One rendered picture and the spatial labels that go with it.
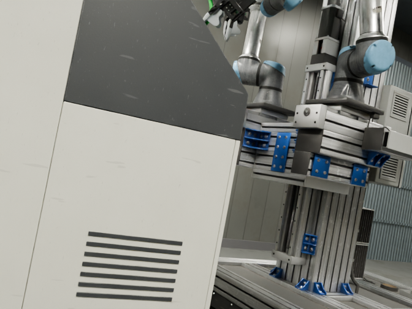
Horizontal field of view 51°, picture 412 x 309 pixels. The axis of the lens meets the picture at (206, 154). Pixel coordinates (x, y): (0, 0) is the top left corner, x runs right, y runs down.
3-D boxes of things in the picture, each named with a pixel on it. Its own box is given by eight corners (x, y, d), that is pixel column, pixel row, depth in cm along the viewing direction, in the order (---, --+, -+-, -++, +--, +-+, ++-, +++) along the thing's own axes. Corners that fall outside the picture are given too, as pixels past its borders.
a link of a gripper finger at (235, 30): (240, 43, 180) (243, 21, 180) (227, 38, 177) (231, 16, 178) (236, 44, 182) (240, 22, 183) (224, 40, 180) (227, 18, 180)
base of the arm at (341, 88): (342, 109, 188) (346, 87, 188) (371, 108, 175) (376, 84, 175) (317, 101, 180) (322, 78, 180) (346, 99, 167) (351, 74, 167)
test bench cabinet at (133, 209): (197, 376, 143) (241, 140, 146) (7, 379, 120) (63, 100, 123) (142, 300, 207) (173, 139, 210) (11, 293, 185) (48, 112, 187)
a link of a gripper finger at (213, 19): (206, 33, 159) (227, 16, 157) (197, 20, 159) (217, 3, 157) (208, 34, 162) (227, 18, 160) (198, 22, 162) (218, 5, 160)
